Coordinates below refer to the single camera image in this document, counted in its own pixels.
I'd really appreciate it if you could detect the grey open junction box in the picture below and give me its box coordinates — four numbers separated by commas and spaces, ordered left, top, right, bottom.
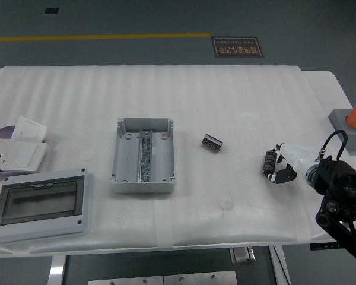
110, 117, 178, 194

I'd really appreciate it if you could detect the metal mounting rail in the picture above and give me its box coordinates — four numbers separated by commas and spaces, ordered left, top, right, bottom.
136, 129, 154, 182

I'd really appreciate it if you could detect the grey metal bracket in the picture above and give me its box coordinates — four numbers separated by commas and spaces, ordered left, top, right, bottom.
230, 247, 256, 265

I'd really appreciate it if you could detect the white foam mat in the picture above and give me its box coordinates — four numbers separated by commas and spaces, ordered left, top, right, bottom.
0, 65, 314, 255

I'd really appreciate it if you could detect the purple disc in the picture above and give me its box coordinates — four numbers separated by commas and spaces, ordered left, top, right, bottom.
0, 126, 18, 140

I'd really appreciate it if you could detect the white table leg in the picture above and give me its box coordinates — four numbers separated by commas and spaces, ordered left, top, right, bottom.
269, 245, 292, 285
48, 254, 68, 285

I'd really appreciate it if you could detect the grey lid with clear window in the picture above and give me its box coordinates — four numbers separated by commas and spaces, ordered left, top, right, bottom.
0, 168, 93, 245

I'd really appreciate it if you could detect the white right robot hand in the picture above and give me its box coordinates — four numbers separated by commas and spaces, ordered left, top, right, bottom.
263, 142, 318, 185

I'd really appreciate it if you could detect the white switch panel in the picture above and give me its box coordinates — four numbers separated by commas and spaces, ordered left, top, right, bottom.
0, 141, 49, 174
11, 115, 48, 143

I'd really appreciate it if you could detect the black table control panel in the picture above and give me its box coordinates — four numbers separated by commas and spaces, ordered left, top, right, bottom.
310, 242, 342, 251

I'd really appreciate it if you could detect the black floor sign orange text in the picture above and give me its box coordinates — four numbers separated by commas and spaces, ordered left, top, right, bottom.
211, 36, 265, 59

